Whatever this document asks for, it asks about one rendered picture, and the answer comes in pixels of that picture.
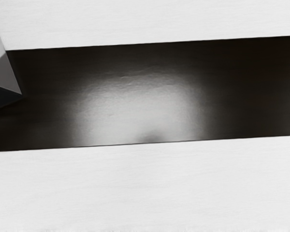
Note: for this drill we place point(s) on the grey angular block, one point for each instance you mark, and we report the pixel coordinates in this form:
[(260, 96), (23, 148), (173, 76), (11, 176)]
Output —
[(1, 75)]

